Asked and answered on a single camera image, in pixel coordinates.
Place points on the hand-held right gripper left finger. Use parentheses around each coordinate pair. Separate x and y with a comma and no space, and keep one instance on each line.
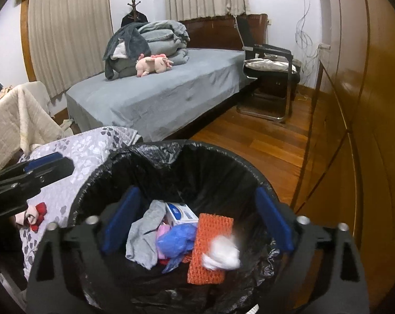
(122,222)

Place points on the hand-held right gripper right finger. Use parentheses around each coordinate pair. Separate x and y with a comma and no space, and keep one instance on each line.
(272,219)

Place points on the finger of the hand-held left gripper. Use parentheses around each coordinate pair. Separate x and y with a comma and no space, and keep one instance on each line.
(43,162)
(58,170)

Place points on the grey cloth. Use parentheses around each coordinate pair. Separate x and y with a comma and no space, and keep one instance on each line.
(141,235)

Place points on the pink cloth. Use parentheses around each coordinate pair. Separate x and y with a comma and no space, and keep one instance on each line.
(161,234)

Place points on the blue plastic glove bundle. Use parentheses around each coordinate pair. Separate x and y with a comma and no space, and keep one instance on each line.
(177,238)

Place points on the white cardboard box blue print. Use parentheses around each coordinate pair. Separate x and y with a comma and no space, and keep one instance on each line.
(181,214)

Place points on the white plastic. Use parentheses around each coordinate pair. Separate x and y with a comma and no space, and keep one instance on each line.
(222,252)

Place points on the orange foam net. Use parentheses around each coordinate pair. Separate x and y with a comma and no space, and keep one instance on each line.
(204,232)

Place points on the black lined trash bin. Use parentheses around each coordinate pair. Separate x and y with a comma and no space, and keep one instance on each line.
(200,170)

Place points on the grey floral bedspread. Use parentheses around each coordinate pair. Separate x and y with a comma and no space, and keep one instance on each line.
(86,144)

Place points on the red and white crumpled cloth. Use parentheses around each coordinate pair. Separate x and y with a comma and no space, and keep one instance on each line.
(39,209)

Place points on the beige quilt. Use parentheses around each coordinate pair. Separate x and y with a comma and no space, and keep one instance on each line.
(17,121)

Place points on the bed with grey sheet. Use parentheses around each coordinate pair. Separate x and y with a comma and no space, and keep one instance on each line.
(168,95)

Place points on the pink plush toy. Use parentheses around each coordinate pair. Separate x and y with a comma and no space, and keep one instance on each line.
(148,65)

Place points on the dark grey fleece blanket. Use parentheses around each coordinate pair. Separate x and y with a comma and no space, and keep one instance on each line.
(125,39)

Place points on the wooden wardrobe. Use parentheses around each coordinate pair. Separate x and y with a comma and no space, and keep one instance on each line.
(373,104)

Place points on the silver seat cushion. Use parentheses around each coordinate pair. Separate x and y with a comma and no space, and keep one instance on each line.
(269,65)

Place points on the black metal chair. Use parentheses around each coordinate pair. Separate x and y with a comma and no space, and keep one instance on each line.
(266,50)

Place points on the folded blue-grey quilt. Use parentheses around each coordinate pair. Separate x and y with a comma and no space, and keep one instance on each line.
(164,36)

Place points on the wooden coat rack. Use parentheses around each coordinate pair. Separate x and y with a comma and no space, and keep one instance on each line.
(133,6)

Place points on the dark wooden headboard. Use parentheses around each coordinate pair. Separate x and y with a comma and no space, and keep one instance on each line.
(217,32)

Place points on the white wall socket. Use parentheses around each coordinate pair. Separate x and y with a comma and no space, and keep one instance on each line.
(324,46)

